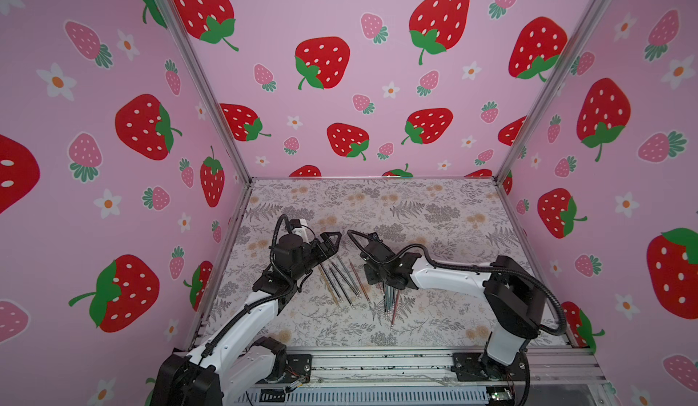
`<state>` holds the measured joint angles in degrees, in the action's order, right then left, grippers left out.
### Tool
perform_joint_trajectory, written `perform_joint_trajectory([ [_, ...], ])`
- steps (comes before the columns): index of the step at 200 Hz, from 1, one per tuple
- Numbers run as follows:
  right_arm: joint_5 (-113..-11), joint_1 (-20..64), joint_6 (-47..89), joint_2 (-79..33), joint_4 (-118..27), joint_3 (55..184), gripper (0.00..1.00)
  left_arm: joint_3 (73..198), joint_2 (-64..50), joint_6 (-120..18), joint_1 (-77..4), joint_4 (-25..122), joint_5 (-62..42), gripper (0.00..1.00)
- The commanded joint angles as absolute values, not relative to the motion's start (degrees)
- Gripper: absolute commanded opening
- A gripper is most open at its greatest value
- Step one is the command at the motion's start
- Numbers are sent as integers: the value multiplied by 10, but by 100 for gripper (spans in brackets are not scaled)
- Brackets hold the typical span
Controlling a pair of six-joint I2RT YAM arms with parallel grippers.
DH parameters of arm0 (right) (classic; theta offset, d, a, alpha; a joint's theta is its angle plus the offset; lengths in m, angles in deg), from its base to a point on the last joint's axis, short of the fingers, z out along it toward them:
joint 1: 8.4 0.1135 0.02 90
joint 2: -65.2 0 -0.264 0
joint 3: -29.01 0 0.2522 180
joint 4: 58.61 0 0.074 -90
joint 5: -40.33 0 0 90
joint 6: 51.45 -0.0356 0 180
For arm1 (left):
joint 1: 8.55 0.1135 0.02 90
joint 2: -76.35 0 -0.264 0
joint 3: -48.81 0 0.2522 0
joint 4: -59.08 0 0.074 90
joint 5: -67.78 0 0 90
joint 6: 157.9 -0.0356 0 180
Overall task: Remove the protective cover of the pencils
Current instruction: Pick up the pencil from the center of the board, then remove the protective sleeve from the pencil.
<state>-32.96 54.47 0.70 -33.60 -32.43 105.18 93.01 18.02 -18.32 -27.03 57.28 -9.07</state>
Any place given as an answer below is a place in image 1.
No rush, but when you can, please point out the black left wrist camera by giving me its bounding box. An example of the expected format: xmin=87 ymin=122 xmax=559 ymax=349
xmin=286 ymin=219 xmax=313 ymax=243

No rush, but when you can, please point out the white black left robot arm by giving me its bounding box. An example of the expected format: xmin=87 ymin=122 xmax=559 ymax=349
xmin=150 ymin=232 xmax=342 ymax=405

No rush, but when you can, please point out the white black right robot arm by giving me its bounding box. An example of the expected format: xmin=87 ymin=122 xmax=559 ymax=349
xmin=350 ymin=234 xmax=567 ymax=381

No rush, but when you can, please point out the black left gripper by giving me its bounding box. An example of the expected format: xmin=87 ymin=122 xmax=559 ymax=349
xmin=287 ymin=230 xmax=339 ymax=285

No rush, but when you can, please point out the blue pencil with clear cap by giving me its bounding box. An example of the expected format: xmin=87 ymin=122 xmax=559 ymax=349
xmin=336 ymin=258 xmax=359 ymax=296

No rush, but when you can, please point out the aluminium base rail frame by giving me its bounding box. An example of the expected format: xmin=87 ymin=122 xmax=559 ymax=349
xmin=146 ymin=345 xmax=617 ymax=406

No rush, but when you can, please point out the yellow pencil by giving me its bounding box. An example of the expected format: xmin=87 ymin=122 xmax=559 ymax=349
xmin=318 ymin=264 xmax=340 ymax=307

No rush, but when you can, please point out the dark blue striped pencil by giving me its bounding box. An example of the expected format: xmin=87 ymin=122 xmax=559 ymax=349
xmin=329 ymin=266 xmax=353 ymax=306

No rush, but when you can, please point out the red striped pencil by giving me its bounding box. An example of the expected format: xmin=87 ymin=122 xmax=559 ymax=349
xmin=349 ymin=262 xmax=372 ymax=303

